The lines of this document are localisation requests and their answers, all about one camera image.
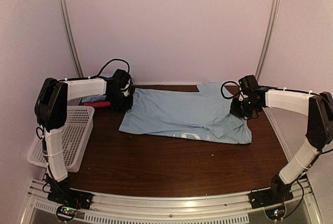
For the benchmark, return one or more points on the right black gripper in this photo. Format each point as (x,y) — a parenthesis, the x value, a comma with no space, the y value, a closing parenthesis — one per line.
(234,110)

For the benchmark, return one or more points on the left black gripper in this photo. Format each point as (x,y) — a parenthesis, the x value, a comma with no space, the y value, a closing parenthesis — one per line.
(126,108)

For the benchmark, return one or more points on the blue printed garment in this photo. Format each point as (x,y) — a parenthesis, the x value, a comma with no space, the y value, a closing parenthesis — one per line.
(202,115)

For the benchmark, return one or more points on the light blue shirt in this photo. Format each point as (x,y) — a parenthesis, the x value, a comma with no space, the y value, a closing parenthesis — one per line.
(105,76)

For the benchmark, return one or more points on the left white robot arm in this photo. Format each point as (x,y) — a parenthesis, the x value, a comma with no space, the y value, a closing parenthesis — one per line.
(51,112)

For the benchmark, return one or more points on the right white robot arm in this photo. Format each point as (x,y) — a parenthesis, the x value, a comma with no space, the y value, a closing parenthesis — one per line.
(302,121)

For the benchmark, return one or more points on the white plastic laundry basket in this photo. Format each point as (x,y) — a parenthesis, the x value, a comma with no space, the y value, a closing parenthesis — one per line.
(75,136)

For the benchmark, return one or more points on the folded pink cloth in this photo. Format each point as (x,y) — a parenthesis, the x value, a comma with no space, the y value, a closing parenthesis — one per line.
(99,104)

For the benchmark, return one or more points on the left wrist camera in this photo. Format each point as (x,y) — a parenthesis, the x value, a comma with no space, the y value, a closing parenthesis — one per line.
(127,89)

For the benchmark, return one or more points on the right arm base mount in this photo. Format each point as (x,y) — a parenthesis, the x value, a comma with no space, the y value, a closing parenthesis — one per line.
(277,193)

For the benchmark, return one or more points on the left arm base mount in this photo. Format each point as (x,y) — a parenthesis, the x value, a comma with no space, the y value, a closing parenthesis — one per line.
(61,193)

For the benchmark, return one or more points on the left aluminium corner post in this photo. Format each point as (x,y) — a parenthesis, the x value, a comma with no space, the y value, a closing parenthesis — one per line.
(69,37)

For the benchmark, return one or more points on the aluminium corner post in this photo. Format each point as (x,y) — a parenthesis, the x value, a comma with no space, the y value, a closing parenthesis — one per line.
(268,37)
(69,37)

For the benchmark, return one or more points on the aluminium front rail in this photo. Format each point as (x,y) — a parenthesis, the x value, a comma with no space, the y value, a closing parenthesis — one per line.
(226,208)

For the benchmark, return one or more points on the right aluminium corner post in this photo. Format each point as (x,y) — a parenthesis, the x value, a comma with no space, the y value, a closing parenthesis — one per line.
(268,37)

